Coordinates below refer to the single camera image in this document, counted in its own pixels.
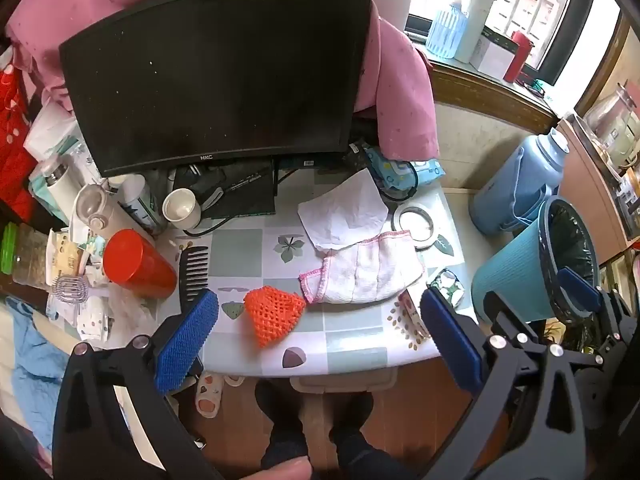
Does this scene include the black monitor stand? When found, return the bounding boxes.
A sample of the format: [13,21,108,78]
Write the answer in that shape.
[172,157,278,221]

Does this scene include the wooden windowsill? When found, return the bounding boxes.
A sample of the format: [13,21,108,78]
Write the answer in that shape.
[430,57,558,133]

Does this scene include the blue ribbed plastic bottle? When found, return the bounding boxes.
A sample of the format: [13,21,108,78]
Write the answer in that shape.
[425,0,471,59]

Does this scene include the white insulated bottle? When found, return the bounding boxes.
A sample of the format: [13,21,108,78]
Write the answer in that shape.
[37,160,81,221]

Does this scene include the red plastic cup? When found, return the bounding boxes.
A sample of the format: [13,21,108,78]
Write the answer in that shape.
[102,229,178,300]

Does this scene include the light blue cloth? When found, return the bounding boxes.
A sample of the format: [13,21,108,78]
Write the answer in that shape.
[5,297,71,453]

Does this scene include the orange foam fruit net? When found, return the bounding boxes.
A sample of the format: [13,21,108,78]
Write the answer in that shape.
[243,286,307,348]

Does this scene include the patterned plastic tablecloth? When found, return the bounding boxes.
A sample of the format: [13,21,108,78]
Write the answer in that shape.
[107,165,481,378]

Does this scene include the person's leg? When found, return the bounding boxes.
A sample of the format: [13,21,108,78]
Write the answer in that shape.
[327,390,403,480]
[255,380,310,473]

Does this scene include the person's left leg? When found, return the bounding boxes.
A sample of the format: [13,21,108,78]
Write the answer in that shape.
[255,380,310,473]

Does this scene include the clear glass jar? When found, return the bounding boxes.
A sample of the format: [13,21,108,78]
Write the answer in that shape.
[582,82,640,156]

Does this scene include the blue wet wipes pack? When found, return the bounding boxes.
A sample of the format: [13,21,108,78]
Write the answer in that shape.
[410,160,446,183]
[365,147,418,193]

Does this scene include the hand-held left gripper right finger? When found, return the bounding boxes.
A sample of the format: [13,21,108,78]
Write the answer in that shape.
[419,285,588,480]

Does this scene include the black curved computer monitor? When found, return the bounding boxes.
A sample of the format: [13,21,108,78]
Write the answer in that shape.
[59,0,373,178]

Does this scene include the clear plastic bag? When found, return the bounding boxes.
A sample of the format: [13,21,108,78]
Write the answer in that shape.
[107,285,157,333]

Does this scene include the person's right leg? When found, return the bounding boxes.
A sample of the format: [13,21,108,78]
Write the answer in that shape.
[327,390,403,480]

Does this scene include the floral print small case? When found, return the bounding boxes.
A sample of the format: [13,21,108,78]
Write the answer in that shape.
[429,269,466,308]

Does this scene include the white cardboard box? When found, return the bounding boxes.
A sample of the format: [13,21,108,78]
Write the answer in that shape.
[470,27,521,78]

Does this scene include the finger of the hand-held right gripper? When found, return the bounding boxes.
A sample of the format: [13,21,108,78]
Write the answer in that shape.
[556,266,632,361]
[481,291,551,348]

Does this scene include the white cloth with pink trim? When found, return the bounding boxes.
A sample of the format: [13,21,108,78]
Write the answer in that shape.
[299,230,425,306]

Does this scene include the pile of small packets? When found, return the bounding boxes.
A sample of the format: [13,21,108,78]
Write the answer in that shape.
[46,229,113,351]

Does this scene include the clear plastic hair brush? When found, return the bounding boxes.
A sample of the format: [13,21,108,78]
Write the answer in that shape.
[55,275,90,307]

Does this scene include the white ceramic mug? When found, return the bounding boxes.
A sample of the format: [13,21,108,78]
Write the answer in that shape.
[162,188,202,231]

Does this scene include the tall white tumbler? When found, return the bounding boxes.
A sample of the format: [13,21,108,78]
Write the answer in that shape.
[455,0,496,64]

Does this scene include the brown cabinet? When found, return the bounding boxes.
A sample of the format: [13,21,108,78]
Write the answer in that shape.
[557,115,640,266]

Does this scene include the white tissue packs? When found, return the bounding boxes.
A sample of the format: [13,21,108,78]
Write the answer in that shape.
[22,105,101,181]

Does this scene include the black wide-tooth comb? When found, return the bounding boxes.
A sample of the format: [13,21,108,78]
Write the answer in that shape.
[179,245,211,306]

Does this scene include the red dotted cloth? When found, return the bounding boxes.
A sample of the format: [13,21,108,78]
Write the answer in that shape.
[0,57,41,221]

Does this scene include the teal bin with black bag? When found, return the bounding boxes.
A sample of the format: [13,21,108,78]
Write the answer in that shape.
[471,196,603,323]

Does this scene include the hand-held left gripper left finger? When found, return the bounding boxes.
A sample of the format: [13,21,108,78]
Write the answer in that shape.
[52,287,221,480]

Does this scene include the small teal object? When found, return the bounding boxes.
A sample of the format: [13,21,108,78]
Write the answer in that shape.
[520,72,551,98]

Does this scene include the green lid jar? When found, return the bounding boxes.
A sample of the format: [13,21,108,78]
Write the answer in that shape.
[0,222,51,288]

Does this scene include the white bottle with clear cap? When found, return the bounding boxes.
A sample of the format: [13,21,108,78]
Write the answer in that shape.
[74,184,111,233]

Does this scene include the pink floral card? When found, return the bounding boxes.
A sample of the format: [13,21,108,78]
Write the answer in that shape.
[397,290,431,346]

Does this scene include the light blue thermos jug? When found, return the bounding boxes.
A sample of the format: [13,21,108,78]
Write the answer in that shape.
[467,127,571,236]

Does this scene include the white paper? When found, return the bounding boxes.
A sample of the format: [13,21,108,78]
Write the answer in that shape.
[297,167,390,251]

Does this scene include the red thermos flask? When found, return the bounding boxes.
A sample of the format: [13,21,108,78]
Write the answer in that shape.
[502,30,536,83]

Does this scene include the white green spray can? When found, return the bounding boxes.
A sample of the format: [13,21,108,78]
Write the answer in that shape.
[117,174,168,236]

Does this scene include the white tape roll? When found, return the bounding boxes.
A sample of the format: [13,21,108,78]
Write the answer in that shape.
[392,201,441,250]

